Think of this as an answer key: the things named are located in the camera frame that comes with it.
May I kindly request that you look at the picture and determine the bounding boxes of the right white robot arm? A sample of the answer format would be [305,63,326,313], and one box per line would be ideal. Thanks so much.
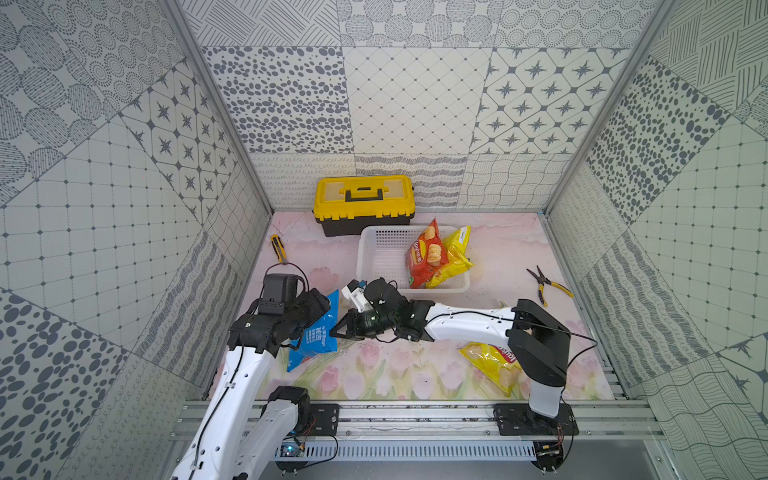
[330,278,572,419]

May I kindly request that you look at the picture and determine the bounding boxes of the yellow black toolbox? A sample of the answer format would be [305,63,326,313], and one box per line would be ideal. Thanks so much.
[313,175,416,237]

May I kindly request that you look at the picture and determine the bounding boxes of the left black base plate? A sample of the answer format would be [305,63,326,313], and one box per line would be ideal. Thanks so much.
[300,403,340,436]

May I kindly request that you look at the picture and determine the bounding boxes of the white plastic basket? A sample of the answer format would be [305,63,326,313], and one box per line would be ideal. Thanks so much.
[355,225,470,301]

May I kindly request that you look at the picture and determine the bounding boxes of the blue chips bag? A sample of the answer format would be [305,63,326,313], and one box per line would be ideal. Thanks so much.
[286,290,340,372]

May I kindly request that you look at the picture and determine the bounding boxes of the yellow Lay's chips bag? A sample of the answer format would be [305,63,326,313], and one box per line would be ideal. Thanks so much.
[459,343,522,397]

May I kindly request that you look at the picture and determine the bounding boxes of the yellow black utility knife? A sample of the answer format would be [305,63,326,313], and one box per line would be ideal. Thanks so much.
[270,234,289,265]

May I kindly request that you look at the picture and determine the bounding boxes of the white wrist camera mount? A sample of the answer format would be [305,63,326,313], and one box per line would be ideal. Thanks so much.
[341,280,373,313]

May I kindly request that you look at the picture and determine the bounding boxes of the red chips bag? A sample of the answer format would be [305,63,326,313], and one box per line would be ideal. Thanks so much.
[405,219,448,289]

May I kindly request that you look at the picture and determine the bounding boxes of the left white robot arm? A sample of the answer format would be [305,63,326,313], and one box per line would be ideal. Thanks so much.
[171,273,330,479]

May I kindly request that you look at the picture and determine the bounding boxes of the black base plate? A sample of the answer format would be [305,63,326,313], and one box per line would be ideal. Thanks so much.
[300,403,340,436]
[493,403,579,436]

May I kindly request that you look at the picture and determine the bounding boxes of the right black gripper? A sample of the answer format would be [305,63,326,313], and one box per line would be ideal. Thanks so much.
[327,308,398,341]

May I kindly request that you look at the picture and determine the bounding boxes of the aluminium mounting rail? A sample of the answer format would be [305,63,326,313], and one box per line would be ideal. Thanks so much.
[161,400,669,475]

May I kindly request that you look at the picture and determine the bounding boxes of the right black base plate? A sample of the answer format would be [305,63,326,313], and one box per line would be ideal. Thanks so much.
[493,403,579,436]

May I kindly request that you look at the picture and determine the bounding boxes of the yellow handled pliers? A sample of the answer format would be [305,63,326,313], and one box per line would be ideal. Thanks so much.
[527,267,574,308]

